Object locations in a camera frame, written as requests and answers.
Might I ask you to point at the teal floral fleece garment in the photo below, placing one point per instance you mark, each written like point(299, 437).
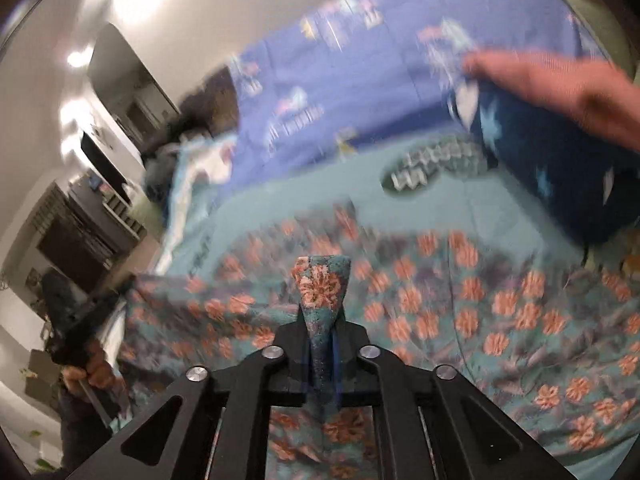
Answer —
point(556, 347)

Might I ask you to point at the teal printed bed sheet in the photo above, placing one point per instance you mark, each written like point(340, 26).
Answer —
point(439, 184)

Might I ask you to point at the pink folded garment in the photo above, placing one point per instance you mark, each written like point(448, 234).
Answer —
point(592, 92)

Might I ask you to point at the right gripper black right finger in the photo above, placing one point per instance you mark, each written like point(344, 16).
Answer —
point(352, 383)

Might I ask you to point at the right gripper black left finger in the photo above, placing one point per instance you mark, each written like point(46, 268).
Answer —
point(289, 385)

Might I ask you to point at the blue patterned pillow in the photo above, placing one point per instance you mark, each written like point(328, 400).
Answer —
point(354, 72)

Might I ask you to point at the navy star folded garment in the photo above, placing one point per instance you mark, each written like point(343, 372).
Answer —
point(589, 187)

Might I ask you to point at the person's left hand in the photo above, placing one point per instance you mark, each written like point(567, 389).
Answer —
point(97, 372)

